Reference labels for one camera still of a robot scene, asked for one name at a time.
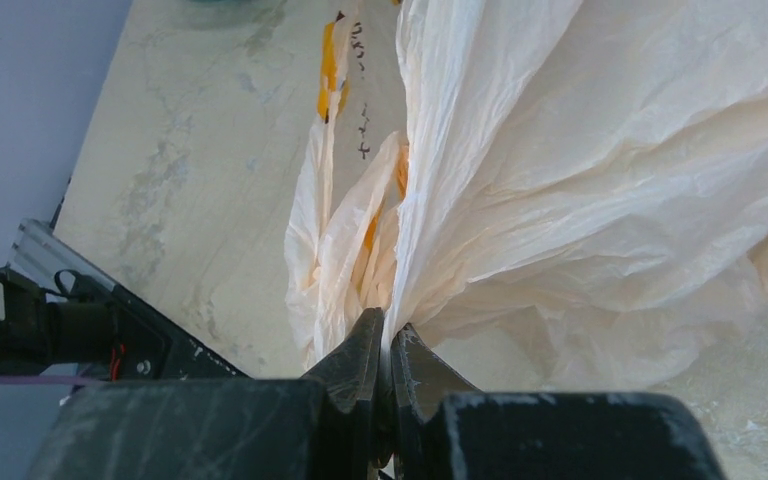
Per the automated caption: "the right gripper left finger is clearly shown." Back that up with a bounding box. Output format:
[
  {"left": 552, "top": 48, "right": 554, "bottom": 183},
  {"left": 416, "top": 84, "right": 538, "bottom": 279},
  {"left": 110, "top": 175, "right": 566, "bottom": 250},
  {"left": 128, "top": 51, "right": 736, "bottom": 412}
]
[{"left": 301, "top": 307, "right": 385, "bottom": 479}]

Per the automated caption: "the aluminium frame rail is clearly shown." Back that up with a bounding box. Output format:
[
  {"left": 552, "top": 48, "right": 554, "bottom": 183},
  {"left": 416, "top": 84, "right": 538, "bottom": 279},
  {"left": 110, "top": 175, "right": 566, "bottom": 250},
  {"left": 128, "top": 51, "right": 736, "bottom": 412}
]
[{"left": 7, "top": 219, "right": 117, "bottom": 303}]

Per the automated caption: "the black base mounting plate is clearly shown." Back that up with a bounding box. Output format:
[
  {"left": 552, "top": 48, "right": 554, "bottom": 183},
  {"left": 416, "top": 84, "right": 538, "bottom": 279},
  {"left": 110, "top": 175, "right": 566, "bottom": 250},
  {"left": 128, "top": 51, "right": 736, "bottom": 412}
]
[{"left": 0, "top": 267, "right": 244, "bottom": 381}]

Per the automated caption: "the orange plastic bag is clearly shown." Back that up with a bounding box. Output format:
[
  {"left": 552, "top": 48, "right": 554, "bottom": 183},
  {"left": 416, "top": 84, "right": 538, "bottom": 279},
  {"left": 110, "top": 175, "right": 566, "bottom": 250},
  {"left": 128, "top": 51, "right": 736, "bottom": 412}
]
[{"left": 284, "top": 1, "right": 768, "bottom": 388}]

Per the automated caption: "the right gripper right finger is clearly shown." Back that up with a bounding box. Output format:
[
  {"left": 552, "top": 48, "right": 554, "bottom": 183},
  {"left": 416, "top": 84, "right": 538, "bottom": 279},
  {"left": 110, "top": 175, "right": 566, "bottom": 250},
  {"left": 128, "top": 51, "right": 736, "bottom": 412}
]
[{"left": 391, "top": 324, "right": 478, "bottom": 479}]

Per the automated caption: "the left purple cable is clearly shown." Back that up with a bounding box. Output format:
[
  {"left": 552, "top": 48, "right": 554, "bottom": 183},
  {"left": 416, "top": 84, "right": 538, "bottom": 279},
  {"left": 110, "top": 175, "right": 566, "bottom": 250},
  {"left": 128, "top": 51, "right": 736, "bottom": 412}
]
[{"left": 0, "top": 373, "right": 104, "bottom": 388}]

